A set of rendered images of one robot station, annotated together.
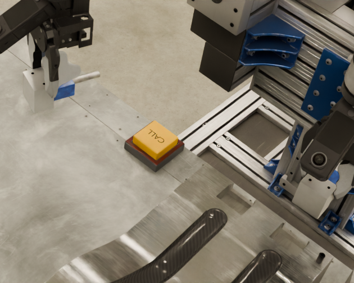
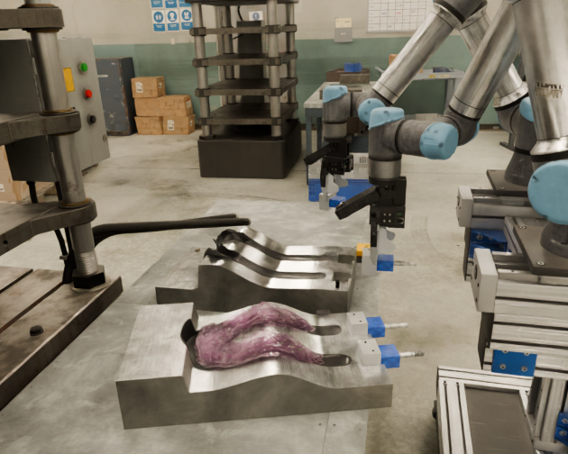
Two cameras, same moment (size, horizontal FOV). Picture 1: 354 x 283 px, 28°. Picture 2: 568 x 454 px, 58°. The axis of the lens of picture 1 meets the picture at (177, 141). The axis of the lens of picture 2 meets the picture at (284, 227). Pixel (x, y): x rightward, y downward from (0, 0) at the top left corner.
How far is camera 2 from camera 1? 1.29 m
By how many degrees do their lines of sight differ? 62
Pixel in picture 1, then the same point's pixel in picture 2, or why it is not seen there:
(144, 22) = not seen: outside the picture
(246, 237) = (324, 267)
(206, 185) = (341, 250)
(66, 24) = (331, 158)
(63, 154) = (328, 242)
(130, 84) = not seen: hidden behind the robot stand
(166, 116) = not seen: hidden behind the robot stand
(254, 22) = (480, 226)
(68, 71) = (332, 186)
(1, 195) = (288, 240)
